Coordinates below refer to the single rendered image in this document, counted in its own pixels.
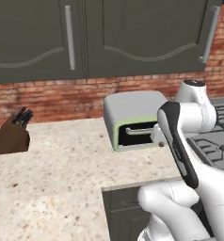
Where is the grey cupboard bar handle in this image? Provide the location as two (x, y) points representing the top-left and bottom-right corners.
(198, 5), (221, 64)
(64, 5), (76, 72)

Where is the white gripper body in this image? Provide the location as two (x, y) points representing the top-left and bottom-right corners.
(150, 122), (167, 147)

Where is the dark grey cupboard door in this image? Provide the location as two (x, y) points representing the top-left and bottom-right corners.
(0, 0), (87, 85)
(109, 208), (152, 241)
(86, 0), (224, 79)

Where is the grey toaster oven green trim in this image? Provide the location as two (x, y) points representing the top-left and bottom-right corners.
(103, 90), (170, 153)

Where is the black knife handle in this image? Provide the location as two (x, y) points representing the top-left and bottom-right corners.
(12, 114), (24, 126)
(19, 106), (28, 120)
(24, 109), (35, 123)

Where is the dark grey lower cupboard door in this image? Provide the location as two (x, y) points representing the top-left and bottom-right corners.
(109, 208), (152, 241)

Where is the dark grey gas hob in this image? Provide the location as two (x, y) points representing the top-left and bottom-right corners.
(185, 96), (224, 174)

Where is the brown wooden knife block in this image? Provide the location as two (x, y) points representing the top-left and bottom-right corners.
(0, 113), (31, 156)

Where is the dark grey drawer front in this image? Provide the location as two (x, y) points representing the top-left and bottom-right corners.
(109, 186), (143, 211)

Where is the silver toaster oven handle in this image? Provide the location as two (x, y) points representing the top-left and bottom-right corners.
(125, 126), (155, 137)

